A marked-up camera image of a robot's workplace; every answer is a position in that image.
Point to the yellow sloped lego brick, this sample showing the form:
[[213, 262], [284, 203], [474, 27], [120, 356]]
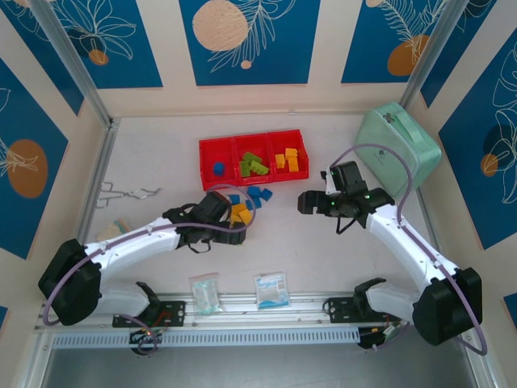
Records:
[[245, 217], [279, 161]]

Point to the blue lego brick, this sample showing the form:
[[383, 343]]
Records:
[[251, 204], [235, 199], [218, 168], [253, 191], [266, 195]]

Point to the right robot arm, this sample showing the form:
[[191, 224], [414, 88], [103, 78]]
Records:
[[404, 242]]

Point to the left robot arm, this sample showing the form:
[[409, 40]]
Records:
[[133, 240]]

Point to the clear plastic packet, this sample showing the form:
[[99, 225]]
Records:
[[204, 295]]

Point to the white blue surgical packet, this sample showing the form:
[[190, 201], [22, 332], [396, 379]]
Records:
[[270, 289]]

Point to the metal tongs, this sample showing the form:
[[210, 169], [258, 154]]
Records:
[[139, 193]]

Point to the mint green zipper bag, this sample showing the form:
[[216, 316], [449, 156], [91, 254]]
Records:
[[387, 133]]

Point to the pastel sponge stack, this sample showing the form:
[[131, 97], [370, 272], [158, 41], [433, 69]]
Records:
[[114, 229]]

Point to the aluminium table edge rail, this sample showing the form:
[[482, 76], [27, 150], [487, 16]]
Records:
[[427, 214], [99, 169]]

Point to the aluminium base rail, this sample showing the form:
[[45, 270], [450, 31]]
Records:
[[282, 315]]

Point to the aluminium frame post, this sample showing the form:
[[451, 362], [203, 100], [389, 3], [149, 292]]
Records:
[[430, 52], [72, 60]]

